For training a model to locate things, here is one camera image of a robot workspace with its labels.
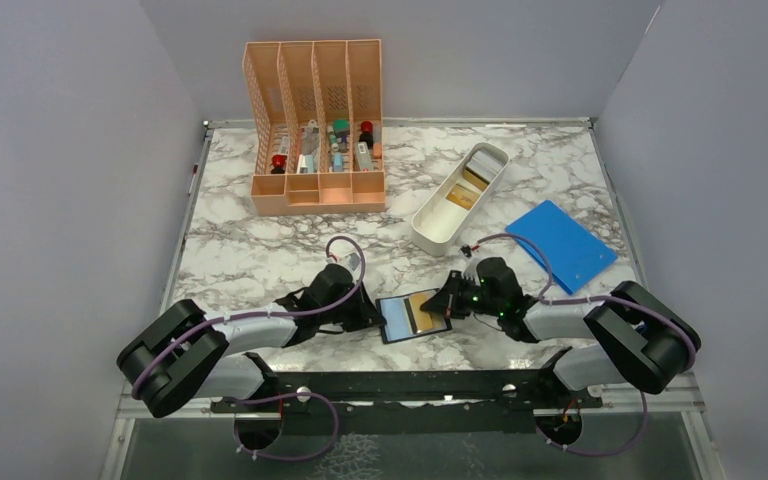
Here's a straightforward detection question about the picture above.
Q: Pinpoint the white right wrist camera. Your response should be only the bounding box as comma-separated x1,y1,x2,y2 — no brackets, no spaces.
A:
463,257,482,282

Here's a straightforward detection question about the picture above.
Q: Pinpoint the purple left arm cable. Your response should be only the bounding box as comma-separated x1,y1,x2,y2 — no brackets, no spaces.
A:
130,235,367,464

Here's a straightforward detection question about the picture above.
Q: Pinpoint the green cap bottle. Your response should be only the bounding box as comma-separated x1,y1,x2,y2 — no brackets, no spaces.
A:
328,118,351,151

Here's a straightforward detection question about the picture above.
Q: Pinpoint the white oblong plastic tray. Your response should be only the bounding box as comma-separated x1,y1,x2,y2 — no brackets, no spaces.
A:
411,142,510,257

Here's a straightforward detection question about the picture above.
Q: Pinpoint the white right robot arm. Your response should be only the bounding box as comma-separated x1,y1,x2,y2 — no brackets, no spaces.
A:
420,257,701,407

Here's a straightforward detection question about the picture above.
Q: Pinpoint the red cap bottle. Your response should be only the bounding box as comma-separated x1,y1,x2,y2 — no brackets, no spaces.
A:
359,121,375,150
270,154,287,174

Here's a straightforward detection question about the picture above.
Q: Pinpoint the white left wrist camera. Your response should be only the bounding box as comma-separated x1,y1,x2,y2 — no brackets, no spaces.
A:
339,253,362,274

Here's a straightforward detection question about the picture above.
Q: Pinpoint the red cap bottle right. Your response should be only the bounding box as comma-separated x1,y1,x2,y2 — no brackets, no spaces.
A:
359,121,375,150

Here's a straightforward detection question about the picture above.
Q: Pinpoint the black metal base rail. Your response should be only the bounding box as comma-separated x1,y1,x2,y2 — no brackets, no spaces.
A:
210,370,602,435

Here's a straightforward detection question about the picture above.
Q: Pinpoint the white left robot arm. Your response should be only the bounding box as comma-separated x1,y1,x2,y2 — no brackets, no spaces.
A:
116,263,386,418

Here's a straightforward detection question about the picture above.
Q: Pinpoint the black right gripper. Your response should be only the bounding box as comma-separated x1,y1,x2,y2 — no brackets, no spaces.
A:
421,270,503,320

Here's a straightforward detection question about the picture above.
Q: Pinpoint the orange plastic file organizer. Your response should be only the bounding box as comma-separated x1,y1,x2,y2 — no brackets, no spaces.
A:
242,39,387,216

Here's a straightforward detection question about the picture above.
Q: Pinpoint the red cap bottle left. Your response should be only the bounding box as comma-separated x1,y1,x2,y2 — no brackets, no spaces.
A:
270,154,287,174

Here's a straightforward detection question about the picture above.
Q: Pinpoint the stack of cards in tray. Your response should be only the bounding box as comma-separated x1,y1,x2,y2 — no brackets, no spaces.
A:
446,148,507,210

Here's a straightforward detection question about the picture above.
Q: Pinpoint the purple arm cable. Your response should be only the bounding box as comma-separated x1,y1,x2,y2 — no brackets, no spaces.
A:
461,233,699,458
130,235,367,464

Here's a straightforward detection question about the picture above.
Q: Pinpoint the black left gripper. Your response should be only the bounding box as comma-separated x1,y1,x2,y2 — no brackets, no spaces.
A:
320,280,387,333

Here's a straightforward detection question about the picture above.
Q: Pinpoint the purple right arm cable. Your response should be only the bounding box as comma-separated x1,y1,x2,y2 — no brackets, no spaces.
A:
461,233,699,458

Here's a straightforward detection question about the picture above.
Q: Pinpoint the black leather card holder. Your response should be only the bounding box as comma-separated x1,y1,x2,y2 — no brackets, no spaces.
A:
375,289,452,345

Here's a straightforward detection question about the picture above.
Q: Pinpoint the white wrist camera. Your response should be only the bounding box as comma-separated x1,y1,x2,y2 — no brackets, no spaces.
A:
339,253,362,274
463,257,482,282

